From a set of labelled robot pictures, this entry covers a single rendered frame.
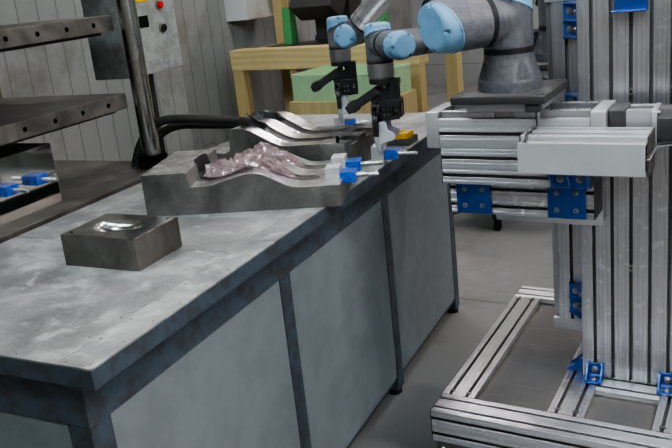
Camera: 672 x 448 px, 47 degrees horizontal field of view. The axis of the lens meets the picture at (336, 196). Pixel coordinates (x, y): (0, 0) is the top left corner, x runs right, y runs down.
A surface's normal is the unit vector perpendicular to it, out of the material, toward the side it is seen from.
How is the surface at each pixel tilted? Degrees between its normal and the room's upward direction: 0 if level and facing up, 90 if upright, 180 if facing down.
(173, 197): 90
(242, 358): 90
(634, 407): 0
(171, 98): 90
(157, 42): 90
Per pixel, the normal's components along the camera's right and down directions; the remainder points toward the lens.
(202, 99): 0.87, 0.04
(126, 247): -0.42, 0.29
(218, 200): -0.14, 0.29
